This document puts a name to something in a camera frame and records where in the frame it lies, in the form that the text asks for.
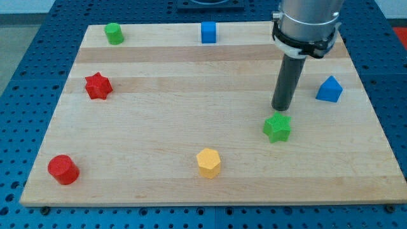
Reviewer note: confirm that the green star block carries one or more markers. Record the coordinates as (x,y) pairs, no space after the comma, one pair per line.
(277,127)

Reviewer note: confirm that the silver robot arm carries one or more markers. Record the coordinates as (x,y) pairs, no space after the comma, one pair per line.
(306,27)

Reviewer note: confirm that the red star block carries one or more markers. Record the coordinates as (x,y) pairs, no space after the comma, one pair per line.
(97,86)

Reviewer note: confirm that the wooden board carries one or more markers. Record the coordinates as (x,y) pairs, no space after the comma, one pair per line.
(173,96)

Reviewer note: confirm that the yellow hexagon block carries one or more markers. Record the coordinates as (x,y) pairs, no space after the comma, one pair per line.
(209,163)

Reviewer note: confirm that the blue cube block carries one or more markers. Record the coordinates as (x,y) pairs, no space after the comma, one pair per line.
(208,32)

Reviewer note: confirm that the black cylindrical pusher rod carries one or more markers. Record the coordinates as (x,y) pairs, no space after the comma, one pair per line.
(289,74)

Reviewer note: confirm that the green cylinder block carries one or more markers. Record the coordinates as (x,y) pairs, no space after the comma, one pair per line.
(114,34)

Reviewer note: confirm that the blue triangular prism block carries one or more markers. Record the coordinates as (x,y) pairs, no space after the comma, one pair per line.
(330,90)

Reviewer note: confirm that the red cylinder block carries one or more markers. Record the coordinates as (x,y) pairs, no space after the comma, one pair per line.
(63,169)

